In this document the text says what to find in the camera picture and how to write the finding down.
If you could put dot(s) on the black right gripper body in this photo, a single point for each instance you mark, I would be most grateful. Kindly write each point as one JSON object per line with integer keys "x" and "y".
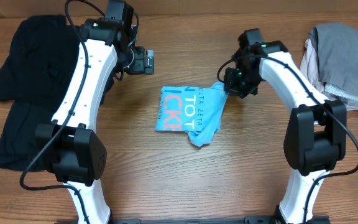
{"x": 242, "y": 80}

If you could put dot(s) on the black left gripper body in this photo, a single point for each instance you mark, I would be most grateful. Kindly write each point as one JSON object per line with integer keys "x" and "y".
{"x": 138, "y": 65}

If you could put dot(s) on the light blue printed t-shirt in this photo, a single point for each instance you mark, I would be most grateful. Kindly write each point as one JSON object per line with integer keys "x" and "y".
{"x": 193, "y": 110}

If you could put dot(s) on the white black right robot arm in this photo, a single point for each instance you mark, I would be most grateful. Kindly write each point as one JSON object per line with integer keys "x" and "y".
{"x": 315, "y": 139}

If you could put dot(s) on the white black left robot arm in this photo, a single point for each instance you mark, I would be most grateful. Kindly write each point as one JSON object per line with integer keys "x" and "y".
{"x": 70, "y": 148}

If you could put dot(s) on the grey folded garment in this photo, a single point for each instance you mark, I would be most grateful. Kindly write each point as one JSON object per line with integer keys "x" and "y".
{"x": 336, "y": 45}

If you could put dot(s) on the black t-shirt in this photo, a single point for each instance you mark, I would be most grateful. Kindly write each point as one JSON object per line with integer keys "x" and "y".
{"x": 35, "y": 78}

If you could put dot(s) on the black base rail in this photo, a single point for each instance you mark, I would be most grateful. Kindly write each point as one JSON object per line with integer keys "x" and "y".
{"x": 245, "y": 220}

